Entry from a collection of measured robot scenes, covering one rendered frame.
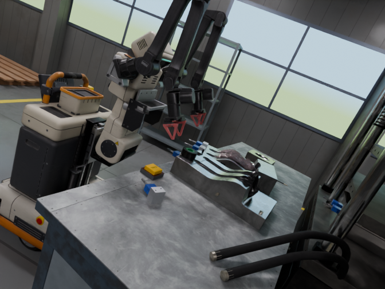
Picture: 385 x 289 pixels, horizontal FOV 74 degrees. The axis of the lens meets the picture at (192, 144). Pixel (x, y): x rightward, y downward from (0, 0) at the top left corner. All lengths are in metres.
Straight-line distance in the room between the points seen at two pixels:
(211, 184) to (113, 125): 0.63
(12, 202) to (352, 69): 3.92
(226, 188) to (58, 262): 0.69
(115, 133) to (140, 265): 0.85
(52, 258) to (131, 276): 0.32
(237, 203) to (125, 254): 0.57
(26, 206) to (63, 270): 0.86
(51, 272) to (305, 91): 3.65
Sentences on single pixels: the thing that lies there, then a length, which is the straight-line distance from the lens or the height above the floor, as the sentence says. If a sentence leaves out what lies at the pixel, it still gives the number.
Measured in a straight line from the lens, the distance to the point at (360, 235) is 1.73.
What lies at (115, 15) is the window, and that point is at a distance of 4.80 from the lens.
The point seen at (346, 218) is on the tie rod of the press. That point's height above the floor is 1.00.
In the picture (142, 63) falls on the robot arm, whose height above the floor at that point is 1.24.
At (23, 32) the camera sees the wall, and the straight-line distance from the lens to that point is 6.01.
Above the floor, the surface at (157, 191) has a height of 0.85.
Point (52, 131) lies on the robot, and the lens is 1.50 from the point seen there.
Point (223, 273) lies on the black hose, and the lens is 0.85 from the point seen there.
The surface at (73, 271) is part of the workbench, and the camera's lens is 0.91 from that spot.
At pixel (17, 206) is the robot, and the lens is 1.78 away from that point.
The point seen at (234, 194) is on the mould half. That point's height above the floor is 0.88.
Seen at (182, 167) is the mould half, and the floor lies 0.86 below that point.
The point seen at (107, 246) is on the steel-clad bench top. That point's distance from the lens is 0.79.
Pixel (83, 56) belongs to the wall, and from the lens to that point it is 5.10.
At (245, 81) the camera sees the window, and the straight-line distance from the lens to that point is 3.99.
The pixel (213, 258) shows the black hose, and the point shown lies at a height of 0.82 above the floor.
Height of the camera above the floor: 1.34
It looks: 17 degrees down
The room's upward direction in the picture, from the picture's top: 23 degrees clockwise
